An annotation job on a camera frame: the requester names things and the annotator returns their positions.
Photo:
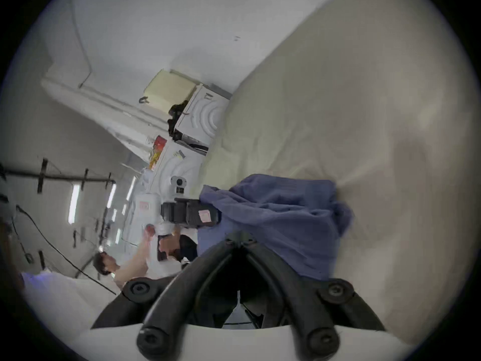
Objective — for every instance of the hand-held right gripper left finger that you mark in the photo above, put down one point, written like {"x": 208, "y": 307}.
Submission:
{"x": 176, "y": 299}

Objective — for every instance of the person's left forearm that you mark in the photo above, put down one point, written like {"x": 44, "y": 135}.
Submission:
{"x": 139, "y": 250}

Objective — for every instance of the bed with beige sheet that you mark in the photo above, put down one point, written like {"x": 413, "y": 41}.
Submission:
{"x": 375, "y": 126}

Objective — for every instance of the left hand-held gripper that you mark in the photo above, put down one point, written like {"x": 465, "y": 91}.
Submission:
{"x": 148, "y": 209}

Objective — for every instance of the person's body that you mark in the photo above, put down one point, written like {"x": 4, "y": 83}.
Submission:
{"x": 150, "y": 273}

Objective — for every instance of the white washing machine with packets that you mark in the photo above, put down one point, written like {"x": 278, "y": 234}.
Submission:
{"x": 176, "y": 166}

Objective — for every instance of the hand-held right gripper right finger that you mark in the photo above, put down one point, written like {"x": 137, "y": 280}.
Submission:
{"x": 300, "y": 299}

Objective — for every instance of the white washing machine with carton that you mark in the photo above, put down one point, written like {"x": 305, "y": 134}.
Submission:
{"x": 203, "y": 115}

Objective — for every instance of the person's left hand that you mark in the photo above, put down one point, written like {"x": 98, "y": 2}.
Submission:
{"x": 168, "y": 243}

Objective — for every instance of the blue garment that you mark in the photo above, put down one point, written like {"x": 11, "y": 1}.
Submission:
{"x": 285, "y": 224}

